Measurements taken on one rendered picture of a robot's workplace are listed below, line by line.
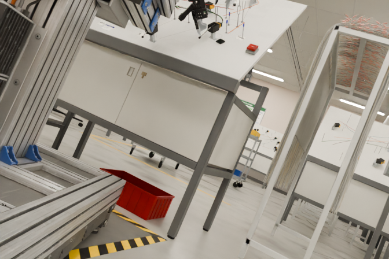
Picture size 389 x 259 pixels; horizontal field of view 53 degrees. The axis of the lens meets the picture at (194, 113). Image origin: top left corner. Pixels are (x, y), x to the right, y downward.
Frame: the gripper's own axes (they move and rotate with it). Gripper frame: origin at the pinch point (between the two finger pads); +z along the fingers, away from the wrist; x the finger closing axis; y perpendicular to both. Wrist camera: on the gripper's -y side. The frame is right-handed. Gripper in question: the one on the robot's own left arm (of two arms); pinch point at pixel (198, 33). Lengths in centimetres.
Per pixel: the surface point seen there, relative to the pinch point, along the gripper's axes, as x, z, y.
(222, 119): -38, 36, 5
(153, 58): -9.3, 5.3, -26.6
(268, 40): 9.1, 14.9, 38.2
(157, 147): -38, 45, -32
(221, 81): -29.1, 19.0, 8.3
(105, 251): -111, 43, -42
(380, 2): 355, 103, 228
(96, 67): 3, 7, -65
